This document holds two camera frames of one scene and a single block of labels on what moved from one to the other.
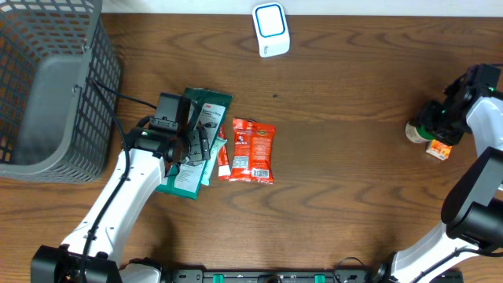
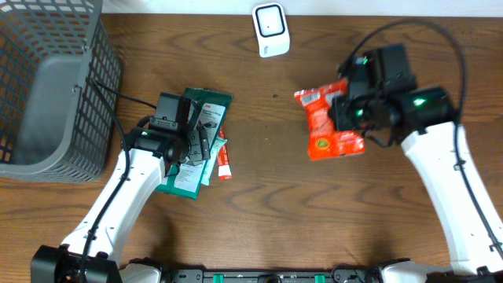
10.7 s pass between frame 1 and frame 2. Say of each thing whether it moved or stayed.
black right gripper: moved
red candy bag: moved
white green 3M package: stayed
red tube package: stayed
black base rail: stayed
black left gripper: stayed
